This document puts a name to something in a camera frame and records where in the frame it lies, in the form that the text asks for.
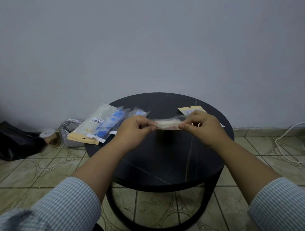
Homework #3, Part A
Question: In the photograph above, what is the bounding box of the person's left hand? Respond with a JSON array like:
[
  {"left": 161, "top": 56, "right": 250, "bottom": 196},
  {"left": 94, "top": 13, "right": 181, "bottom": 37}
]
[{"left": 114, "top": 115, "right": 158, "bottom": 153}]

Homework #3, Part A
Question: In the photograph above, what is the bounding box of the person's right hand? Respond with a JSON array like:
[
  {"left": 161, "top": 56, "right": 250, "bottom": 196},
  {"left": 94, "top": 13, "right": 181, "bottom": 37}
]
[{"left": 179, "top": 110, "right": 233, "bottom": 149}]

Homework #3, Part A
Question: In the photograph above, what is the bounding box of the stack of yellow small pouches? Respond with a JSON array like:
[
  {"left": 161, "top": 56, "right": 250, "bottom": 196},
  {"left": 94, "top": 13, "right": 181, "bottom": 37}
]
[{"left": 178, "top": 106, "right": 226, "bottom": 128}]

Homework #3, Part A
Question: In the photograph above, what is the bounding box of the yellow-edged packet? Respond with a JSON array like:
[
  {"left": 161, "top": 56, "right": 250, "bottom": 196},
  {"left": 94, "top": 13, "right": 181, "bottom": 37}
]
[{"left": 152, "top": 115, "right": 187, "bottom": 131}]

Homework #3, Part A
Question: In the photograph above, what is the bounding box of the cream packet with barcode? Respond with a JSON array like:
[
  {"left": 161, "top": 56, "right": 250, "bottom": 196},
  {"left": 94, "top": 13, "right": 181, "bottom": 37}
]
[{"left": 67, "top": 103, "right": 117, "bottom": 145}]

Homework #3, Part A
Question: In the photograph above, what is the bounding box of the person's left forearm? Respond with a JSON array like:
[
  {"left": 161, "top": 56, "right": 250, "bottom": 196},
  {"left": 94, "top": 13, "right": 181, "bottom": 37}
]
[{"left": 0, "top": 142, "right": 136, "bottom": 231}]

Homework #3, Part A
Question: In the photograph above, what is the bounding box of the person's right forearm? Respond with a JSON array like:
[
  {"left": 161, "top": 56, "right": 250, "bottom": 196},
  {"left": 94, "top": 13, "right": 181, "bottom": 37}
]
[{"left": 214, "top": 140, "right": 305, "bottom": 231}]

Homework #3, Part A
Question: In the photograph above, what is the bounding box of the black round side table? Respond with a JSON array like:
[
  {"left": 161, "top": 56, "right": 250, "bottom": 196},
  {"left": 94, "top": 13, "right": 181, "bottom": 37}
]
[{"left": 85, "top": 92, "right": 235, "bottom": 231}]

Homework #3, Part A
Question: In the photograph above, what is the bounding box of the silver quilted handbag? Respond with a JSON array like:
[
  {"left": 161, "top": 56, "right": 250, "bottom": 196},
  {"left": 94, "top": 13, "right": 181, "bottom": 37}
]
[{"left": 58, "top": 119, "right": 85, "bottom": 148}]

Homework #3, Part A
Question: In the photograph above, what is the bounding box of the ribbon spool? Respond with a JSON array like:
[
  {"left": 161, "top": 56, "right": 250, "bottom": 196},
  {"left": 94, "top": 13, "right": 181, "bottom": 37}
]
[{"left": 39, "top": 129, "right": 60, "bottom": 149}]

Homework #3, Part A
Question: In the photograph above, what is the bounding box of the black bag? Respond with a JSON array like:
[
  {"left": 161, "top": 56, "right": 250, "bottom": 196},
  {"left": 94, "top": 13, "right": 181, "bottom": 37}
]
[{"left": 0, "top": 121, "right": 46, "bottom": 162}]

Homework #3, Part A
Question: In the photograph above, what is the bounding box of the white cable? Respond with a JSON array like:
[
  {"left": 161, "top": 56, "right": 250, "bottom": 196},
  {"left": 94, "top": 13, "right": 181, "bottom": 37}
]
[{"left": 274, "top": 122, "right": 305, "bottom": 164}]

